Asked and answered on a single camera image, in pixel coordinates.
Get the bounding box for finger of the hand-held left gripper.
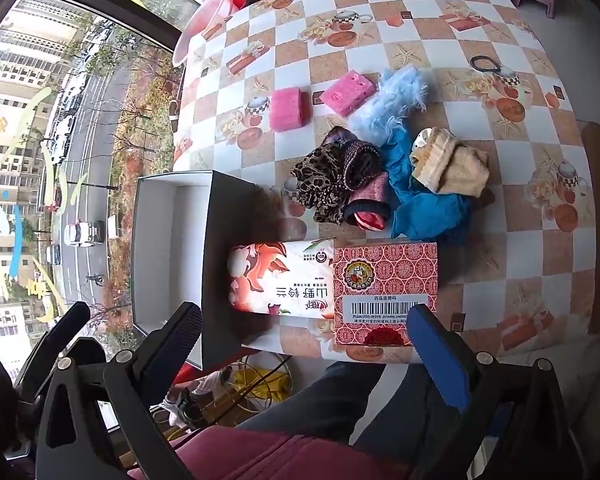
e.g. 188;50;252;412
12;301;92;401

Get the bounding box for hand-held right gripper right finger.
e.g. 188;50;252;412
407;304;586;480

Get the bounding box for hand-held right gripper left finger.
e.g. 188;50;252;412
35;301;204;480

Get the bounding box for pink knit hat dark cuff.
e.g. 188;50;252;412
344;172;393;232

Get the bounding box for beige towel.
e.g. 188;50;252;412
412;130;491;198

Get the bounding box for leopard print scrunchie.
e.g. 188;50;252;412
291;144;351;225

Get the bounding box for purple knit hat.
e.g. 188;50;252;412
325;126;381;191

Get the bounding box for pink sponge roll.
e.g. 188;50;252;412
270;87;313;133

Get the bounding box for light blue fluffy scrunchie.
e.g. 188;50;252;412
349;69;428;146

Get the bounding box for pink holed sponge block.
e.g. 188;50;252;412
320;71;376;117

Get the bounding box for white van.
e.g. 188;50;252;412
64;220;105;247

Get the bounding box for red patterned box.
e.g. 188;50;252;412
331;241;438;348

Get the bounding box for person's leg in jeans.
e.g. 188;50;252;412
235;360;431;461

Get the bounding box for white floral box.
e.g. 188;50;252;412
227;239;337;317

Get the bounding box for person's maroon sweater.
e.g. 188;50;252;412
130;427;416;480

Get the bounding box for translucent pink basin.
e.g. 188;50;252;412
172;0;241;67

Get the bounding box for checkered tablecloth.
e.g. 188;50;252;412
172;0;593;363

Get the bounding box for yellow cable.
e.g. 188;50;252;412
230;355;291;411

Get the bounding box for black hair tie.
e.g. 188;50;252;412
469;55;503;72

